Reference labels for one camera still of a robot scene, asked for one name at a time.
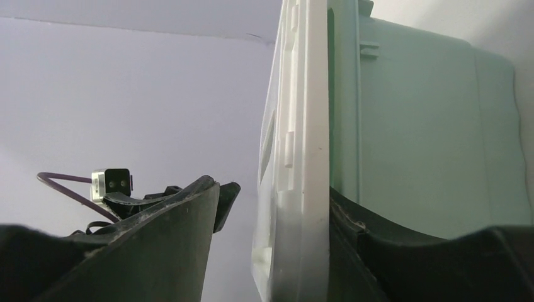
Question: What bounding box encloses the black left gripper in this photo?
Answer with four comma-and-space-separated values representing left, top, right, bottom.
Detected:
101, 182, 241, 233

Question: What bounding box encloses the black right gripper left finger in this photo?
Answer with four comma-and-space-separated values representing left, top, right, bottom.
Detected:
1, 176, 220, 301

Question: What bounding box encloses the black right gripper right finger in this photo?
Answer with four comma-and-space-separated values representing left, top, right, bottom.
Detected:
327, 189, 533, 301

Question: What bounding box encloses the teal plastic bin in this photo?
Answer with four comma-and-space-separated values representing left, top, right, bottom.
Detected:
327, 1, 533, 238

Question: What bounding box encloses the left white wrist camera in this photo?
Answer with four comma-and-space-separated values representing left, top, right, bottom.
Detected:
90, 168, 133, 203

